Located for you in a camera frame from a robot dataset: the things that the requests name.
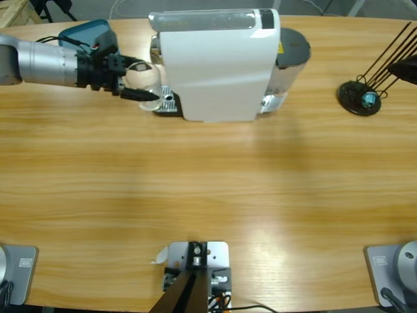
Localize white paper tag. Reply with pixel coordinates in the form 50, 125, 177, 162
149, 246, 169, 265

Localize white capsule coffee machine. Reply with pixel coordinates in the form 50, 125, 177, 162
148, 8, 312, 125

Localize grey metal leg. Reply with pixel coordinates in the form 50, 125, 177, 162
348, 0, 366, 17

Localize black chair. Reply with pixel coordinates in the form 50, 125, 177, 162
31, 0, 79, 23

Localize clear glass cup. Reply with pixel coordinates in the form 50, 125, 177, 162
125, 61, 164, 112

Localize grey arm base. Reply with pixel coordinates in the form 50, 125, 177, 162
0, 245, 39, 306
364, 240, 417, 308

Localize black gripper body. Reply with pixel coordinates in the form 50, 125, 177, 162
76, 51, 127, 97

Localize black capsule holder with rods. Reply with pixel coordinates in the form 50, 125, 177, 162
336, 21, 417, 117

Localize black mount cable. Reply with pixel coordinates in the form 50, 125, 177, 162
227, 305, 278, 313

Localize dark camera post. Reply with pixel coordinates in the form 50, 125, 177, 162
151, 241, 209, 313

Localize white floor cable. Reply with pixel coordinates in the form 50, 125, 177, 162
306, 0, 334, 16
109, 0, 152, 19

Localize orange cable bundle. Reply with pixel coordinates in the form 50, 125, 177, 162
208, 291, 233, 309

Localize black base cable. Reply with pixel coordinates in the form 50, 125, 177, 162
379, 286, 408, 313
0, 280, 16, 307

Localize teal plastic tray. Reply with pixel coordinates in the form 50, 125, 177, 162
57, 18, 111, 47

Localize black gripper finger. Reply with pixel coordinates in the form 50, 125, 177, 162
121, 55, 152, 71
387, 54, 417, 85
119, 87, 160, 102

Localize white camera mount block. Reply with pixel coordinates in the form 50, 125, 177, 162
162, 240, 233, 309

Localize wooden crate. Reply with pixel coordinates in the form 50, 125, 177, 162
0, 0, 43, 29

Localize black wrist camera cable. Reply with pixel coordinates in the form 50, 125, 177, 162
35, 35, 98, 50

